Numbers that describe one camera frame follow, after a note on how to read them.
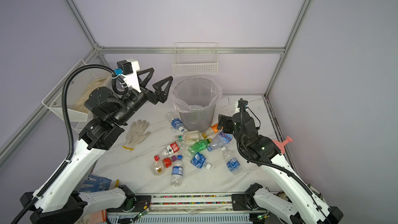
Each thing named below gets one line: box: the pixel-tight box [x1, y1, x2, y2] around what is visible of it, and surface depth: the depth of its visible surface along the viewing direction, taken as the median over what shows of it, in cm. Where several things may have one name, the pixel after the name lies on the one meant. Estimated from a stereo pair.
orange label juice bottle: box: [201, 123, 223, 139], surface depth 97 cm
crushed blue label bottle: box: [190, 152, 212, 170], surface depth 85 cm
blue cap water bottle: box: [170, 154, 185, 187], surface depth 82 cm
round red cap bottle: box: [150, 155, 173, 177], surface depth 85 cm
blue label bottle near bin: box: [165, 112, 186, 133], surface depth 100 cm
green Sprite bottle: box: [189, 138, 212, 153], surface depth 90 cm
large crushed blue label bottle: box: [207, 131, 233, 152], surface depth 93 cm
